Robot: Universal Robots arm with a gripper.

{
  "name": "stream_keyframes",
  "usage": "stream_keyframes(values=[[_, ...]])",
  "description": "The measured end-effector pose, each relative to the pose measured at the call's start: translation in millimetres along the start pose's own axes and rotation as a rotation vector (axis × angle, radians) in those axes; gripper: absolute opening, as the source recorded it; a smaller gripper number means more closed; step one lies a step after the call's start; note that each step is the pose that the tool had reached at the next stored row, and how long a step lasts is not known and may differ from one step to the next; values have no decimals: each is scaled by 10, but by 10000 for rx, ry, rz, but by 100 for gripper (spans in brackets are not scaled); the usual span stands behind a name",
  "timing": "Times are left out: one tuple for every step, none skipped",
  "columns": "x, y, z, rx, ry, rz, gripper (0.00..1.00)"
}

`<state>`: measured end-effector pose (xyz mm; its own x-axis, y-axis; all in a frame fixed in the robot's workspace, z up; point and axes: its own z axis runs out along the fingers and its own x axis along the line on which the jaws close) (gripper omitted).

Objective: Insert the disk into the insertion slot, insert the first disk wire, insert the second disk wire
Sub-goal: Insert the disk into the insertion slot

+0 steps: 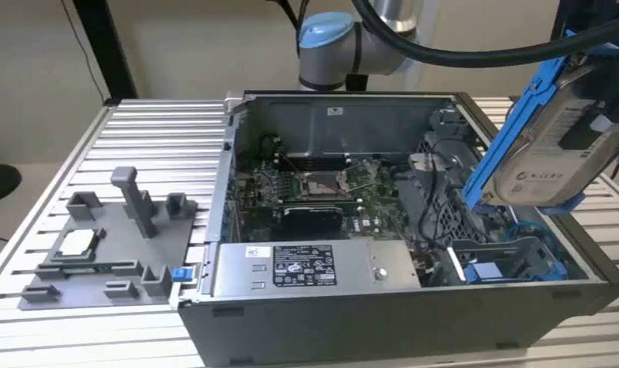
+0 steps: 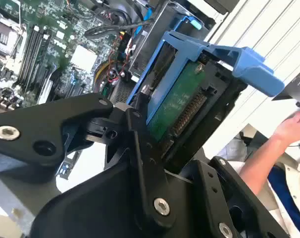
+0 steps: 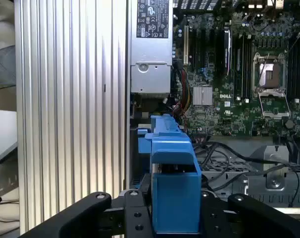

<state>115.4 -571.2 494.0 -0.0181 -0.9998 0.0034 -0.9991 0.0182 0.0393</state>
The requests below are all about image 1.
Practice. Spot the hard disk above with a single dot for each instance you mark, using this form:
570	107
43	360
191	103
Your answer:
534	172

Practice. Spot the silver blue-capped robot arm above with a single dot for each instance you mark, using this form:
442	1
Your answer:
330	57

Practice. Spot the grey disk bay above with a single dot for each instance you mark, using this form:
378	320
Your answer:
519	249

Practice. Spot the empty blue disk carrier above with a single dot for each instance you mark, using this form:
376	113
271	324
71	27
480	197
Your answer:
483	271

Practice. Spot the grey perforated drive cage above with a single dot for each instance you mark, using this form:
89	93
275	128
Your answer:
454	218

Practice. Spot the green Dell motherboard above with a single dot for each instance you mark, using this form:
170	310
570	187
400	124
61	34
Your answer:
375	212

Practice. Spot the silver power supply unit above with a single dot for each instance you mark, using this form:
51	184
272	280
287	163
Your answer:
391	257

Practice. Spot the CPU socket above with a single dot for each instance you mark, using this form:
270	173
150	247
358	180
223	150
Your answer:
316	186

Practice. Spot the dark grey PC case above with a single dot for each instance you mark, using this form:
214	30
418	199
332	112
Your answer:
339	326

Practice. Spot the blue case latch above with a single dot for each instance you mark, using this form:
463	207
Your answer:
181	275

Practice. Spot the grey parts rack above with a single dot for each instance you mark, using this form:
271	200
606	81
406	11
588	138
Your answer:
114	237

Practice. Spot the green RAM stick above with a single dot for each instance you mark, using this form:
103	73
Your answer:
91	266

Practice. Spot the silver CPU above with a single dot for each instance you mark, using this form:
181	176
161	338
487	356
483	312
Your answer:
78	243

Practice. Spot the black round stand base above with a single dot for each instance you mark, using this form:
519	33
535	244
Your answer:
0	184

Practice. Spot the black frame post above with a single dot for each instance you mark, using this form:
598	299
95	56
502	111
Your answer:
107	46

